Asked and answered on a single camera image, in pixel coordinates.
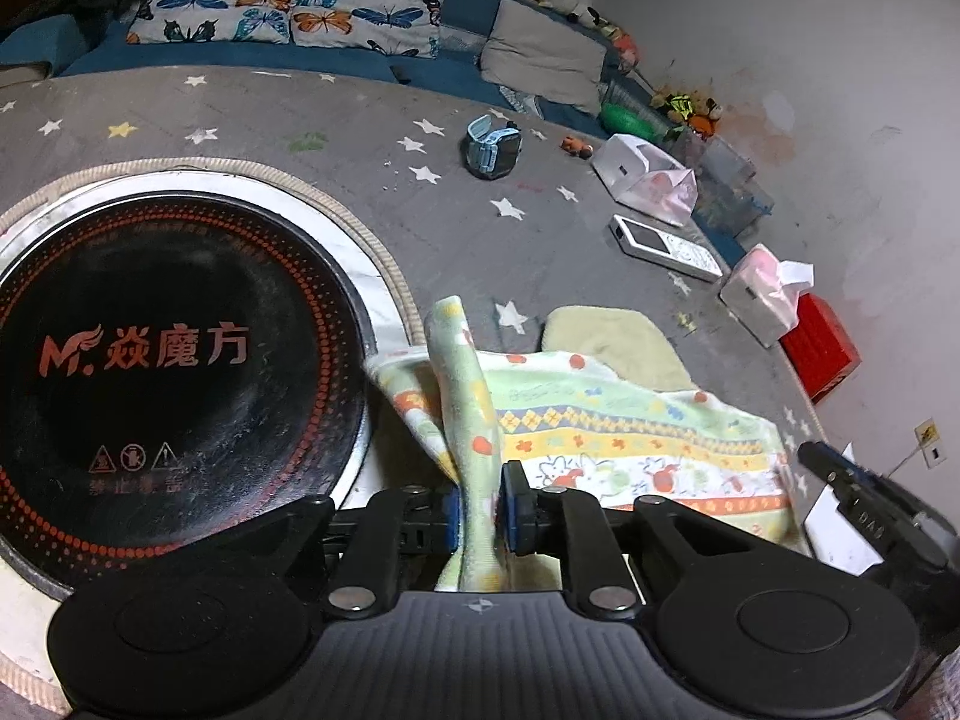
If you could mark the pink tissue pack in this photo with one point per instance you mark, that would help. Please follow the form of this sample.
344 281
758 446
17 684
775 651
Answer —
757 292

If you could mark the white remote control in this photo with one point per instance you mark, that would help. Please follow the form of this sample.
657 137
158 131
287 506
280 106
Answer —
660 244

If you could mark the round black table heater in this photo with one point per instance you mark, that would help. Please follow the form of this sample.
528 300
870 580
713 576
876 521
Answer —
187 277

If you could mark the small orange toy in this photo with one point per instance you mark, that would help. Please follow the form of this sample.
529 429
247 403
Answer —
579 146

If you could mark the clear plastic container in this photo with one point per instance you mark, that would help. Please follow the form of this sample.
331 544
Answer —
727 180

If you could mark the red box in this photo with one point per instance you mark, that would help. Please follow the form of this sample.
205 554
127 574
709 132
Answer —
821 352

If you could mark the green plastic toy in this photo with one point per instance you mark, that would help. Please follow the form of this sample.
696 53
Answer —
626 120

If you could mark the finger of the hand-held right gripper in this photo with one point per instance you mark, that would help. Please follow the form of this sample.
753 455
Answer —
832 461

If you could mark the black and white plush toy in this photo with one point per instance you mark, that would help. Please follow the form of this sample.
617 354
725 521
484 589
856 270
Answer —
566 0

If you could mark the grey star print tablecloth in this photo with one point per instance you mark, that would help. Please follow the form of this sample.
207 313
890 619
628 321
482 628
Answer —
450 240

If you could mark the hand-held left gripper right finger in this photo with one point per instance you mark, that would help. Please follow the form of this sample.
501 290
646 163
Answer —
510 521

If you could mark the grey pillow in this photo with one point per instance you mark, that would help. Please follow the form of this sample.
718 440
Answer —
544 56

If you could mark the white paper box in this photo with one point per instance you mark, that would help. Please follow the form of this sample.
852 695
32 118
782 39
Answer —
626 161

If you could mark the white wall socket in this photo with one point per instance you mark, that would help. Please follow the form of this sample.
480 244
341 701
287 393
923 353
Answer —
930 444

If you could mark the striped animal print child's shirt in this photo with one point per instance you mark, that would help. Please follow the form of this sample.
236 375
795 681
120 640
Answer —
600 427

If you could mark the blue child's smartwatch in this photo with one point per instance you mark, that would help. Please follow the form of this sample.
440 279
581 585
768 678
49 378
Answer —
491 146

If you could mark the blue sofa cushion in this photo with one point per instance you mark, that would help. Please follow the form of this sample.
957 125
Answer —
225 60

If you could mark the yellow and green toy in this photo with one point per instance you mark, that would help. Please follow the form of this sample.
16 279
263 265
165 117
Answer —
686 109

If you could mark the white paper sheet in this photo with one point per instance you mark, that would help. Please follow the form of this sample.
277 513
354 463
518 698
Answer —
836 532

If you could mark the orange and pink plush toy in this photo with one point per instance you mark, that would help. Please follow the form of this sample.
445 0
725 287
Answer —
621 41

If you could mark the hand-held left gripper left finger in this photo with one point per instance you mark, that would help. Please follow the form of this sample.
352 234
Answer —
451 521

